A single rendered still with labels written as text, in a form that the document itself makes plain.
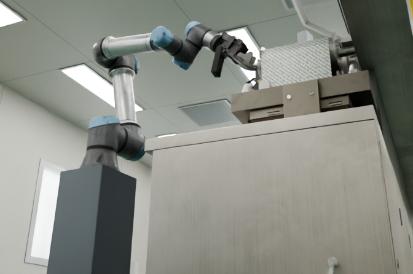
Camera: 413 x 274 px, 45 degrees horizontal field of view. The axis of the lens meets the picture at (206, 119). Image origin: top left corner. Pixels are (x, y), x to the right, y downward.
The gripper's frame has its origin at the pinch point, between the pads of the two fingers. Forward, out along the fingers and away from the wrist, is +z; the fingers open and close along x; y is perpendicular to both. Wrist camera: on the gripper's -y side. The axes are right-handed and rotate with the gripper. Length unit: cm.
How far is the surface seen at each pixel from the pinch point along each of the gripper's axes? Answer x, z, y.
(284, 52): -6.8, 10.7, 9.4
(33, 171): 260, -314, -167
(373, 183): -33, 67, -17
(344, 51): -2.0, 26.3, 20.7
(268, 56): -6.9, 6.5, 5.6
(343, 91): -27, 45, 1
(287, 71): -6.9, 16.0, 4.0
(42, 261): 293, -253, -239
